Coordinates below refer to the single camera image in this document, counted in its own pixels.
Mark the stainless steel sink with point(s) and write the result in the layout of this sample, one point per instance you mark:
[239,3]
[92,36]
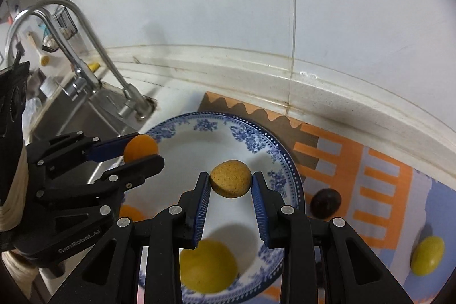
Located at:
[71,118]

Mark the small orange round fruit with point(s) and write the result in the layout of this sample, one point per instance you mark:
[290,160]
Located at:
[141,146]

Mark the brown-yellow round fruit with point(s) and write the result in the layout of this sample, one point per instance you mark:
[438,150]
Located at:
[229,179]

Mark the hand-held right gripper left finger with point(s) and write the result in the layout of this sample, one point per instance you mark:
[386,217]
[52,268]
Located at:
[200,209]

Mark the yellow-green oval fruit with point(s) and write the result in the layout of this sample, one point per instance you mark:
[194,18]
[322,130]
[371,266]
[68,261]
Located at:
[427,255]

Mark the blue and white floral plate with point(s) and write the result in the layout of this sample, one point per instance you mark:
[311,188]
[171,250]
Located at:
[199,147]

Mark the person's left forearm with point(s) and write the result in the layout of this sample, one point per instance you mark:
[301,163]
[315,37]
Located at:
[14,204]

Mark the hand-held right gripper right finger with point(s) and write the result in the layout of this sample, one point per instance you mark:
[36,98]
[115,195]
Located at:
[260,209]

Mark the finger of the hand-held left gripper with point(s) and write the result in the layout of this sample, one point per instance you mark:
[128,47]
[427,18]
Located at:
[107,149]
[139,170]

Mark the large yellow round fruit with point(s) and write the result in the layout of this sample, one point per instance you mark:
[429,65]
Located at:
[210,268]

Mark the dark purple round fruit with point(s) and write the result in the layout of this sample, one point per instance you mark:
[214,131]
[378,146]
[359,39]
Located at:
[325,203]

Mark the orange and blue patterned placemat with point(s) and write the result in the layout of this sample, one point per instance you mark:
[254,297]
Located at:
[377,190]

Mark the small yellow object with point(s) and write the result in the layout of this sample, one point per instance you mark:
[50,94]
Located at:
[94,67]

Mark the silver kitchen faucet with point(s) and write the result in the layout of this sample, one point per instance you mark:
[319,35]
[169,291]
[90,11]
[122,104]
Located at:
[107,58]

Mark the yellow head dish brush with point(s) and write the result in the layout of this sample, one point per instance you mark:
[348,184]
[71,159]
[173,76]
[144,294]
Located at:
[43,58]

